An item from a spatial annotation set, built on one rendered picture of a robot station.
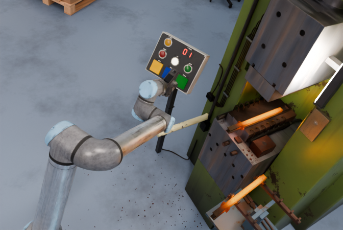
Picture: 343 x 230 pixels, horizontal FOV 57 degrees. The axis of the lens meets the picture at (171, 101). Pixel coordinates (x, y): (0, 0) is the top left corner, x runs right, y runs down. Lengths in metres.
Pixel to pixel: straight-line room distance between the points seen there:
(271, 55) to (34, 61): 2.67
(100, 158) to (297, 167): 1.18
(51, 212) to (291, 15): 1.30
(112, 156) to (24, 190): 1.62
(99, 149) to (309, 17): 1.00
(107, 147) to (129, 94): 2.17
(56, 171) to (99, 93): 2.09
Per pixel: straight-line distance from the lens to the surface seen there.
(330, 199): 2.54
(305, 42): 1.50
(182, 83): 2.03
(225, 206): 1.67
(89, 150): 1.14
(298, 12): 1.51
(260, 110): 2.09
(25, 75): 3.54
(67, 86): 3.37
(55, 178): 1.29
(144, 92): 1.61
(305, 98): 2.19
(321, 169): 1.85
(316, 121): 1.73
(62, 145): 1.18
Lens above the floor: 2.35
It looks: 45 degrees down
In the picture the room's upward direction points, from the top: 15 degrees clockwise
